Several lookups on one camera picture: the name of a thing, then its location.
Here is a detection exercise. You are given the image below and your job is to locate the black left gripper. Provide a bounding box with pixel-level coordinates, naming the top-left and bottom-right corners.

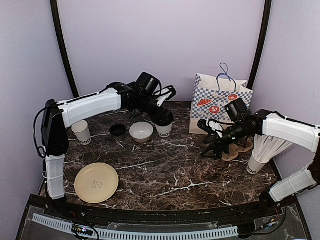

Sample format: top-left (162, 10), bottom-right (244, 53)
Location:
top-left (137, 95), bottom-right (173, 126)

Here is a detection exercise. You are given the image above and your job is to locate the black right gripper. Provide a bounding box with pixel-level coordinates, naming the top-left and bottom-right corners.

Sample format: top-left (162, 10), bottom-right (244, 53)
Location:
top-left (201, 120), bottom-right (252, 159)

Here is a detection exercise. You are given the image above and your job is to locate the brown cardboard cup carrier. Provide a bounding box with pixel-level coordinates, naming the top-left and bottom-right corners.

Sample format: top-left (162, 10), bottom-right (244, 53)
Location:
top-left (221, 138), bottom-right (254, 162)

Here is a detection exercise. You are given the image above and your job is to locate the black plastic cup lid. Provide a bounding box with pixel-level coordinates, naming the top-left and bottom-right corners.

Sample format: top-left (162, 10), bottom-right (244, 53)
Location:
top-left (155, 114), bottom-right (174, 127)

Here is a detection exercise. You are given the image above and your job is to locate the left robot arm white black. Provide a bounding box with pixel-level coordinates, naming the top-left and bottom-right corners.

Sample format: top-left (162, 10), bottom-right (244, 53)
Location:
top-left (35, 72), bottom-right (177, 218)

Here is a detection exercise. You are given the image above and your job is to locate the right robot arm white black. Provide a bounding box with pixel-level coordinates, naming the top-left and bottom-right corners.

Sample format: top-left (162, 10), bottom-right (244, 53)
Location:
top-left (197, 98), bottom-right (320, 217)

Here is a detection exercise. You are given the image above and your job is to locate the white ceramic bowl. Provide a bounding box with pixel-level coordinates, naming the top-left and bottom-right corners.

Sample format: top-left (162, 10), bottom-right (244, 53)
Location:
top-left (129, 122), bottom-right (154, 144)

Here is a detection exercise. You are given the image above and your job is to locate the white cup holding straws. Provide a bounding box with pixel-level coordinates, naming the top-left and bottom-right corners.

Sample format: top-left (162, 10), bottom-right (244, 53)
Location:
top-left (246, 151), bottom-right (267, 175)

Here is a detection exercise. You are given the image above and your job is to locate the black cup lid stack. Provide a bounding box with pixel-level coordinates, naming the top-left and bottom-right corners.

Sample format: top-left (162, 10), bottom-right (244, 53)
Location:
top-left (109, 123), bottom-right (126, 137)

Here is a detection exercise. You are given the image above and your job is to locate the blue checkered paper bag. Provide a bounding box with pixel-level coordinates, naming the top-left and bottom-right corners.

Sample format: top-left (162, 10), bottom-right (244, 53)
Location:
top-left (189, 62), bottom-right (253, 135)

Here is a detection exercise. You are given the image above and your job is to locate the paper wrapped straws bundle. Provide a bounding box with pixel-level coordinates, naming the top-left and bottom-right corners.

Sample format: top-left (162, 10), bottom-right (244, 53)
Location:
top-left (252, 134), bottom-right (293, 164)

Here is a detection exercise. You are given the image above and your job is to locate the white paper cup stack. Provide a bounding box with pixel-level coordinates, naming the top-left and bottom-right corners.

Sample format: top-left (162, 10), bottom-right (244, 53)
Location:
top-left (71, 120), bottom-right (92, 146)

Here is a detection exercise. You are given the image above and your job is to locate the cream yellow plate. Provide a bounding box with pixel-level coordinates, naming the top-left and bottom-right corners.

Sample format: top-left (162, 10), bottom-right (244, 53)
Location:
top-left (74, 162), bottom-right (119, 204)

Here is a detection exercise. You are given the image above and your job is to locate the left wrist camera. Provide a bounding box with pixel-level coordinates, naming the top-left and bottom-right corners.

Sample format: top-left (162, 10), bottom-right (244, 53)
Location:
top-left (153, 85), bottom-right (177, 107)

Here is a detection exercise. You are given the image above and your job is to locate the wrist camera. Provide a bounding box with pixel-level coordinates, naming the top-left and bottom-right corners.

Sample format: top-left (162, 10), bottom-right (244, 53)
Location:
top-left (197, 119), bottom-right (224, 138)
top-left (153, 85), bottom-right (177, 107)

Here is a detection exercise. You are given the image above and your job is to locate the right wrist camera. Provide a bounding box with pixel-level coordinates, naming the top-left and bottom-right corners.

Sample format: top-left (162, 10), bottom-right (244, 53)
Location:
top-left (197, 119), bottom-right (224, 138)

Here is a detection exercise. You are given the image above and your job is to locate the white perforated cable duct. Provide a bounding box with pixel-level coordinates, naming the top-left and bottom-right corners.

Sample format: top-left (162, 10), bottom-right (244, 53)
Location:
top-left (31, 213), bottom-right (239, 240)

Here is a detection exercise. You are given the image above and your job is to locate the black front table rail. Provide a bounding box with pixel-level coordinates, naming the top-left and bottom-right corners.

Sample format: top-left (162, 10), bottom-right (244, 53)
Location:
top-left (24, 197), bottom-right (296, 227)

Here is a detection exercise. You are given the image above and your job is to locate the right black frame post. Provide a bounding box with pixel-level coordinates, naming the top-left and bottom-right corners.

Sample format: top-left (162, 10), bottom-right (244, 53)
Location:
top-left (247, 0), bottom-right (272, 90)

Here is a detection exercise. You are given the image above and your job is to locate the black frame post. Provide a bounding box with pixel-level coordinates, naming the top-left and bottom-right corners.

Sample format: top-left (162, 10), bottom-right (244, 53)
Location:
top-left (247, 0), bottom-right (272, 90)
top-left (50, 0), bottom-right (80, 98)

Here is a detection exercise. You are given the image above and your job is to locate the left black frame post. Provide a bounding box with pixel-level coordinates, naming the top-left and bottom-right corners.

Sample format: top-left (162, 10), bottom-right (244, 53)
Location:
top-left (50, 0), bottom-right (80, 98)

